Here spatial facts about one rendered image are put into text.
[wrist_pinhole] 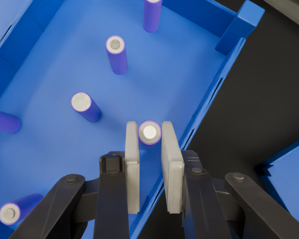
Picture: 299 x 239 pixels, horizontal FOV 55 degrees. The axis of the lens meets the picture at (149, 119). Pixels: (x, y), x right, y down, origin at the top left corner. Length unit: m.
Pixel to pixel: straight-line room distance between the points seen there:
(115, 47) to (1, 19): 0.34
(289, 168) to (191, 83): 0.52
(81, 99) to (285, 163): 0.63
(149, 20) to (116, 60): 0.06
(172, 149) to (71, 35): 0.22
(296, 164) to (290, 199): 0.09
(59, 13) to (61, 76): 0.07
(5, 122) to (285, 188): 0.66
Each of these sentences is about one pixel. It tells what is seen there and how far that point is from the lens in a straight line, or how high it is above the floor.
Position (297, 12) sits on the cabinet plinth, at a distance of 0.88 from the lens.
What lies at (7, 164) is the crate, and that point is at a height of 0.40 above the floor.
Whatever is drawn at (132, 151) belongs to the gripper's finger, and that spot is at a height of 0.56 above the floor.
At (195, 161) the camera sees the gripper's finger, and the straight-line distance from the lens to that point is 0.17.
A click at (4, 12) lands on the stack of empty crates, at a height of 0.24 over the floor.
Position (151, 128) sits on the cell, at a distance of 0.20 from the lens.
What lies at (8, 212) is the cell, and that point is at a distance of 0.27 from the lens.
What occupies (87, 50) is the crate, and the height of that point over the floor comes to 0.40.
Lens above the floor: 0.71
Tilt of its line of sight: 82 degrees down
